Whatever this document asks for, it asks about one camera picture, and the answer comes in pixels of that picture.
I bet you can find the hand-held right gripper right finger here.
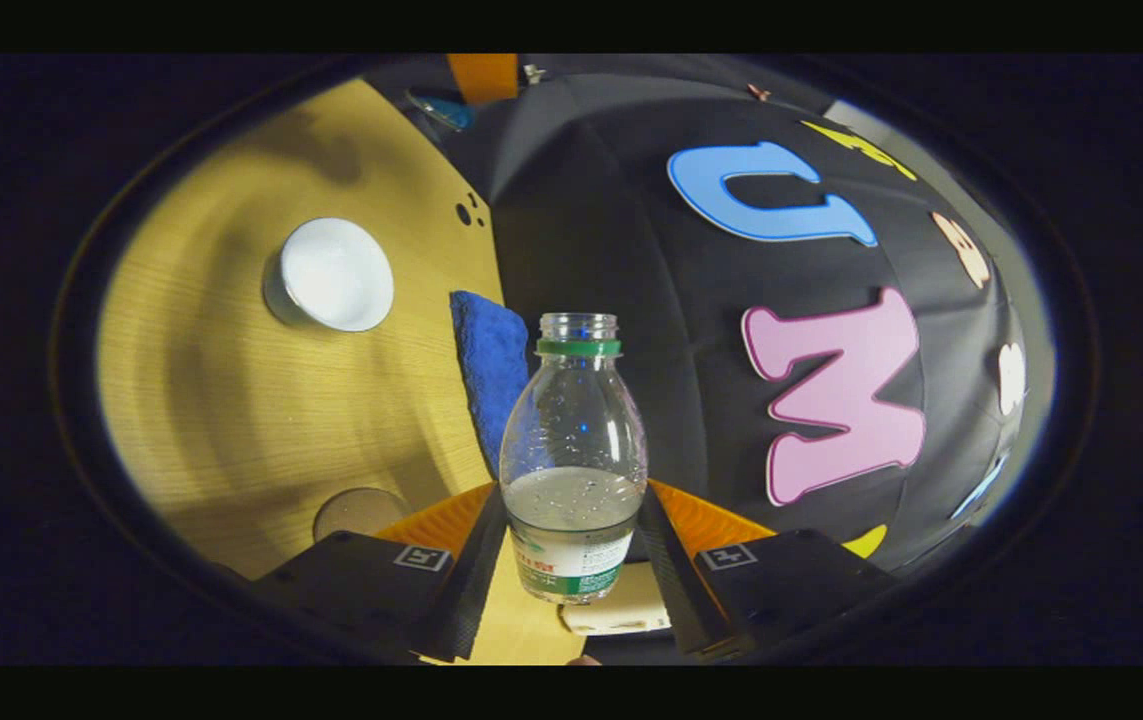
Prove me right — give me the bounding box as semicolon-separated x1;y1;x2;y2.
634;478;900;661

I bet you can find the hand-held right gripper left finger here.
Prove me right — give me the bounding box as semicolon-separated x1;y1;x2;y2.
249;482;510;664

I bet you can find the round coaster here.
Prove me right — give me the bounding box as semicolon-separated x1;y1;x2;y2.
312;487;411;546

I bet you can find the clear plastic water bottle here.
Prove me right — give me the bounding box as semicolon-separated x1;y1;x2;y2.
498;312;649;606

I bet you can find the white teacup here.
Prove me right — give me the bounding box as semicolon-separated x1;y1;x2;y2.
263;217;396;333

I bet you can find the white toaster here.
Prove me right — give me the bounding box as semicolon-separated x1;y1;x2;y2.
559;562;673;637

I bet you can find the blue towel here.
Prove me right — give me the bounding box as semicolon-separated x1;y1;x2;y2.
449;290;532;477

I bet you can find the black backdrop cloth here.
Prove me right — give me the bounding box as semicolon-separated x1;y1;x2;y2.
431;55;1032;573

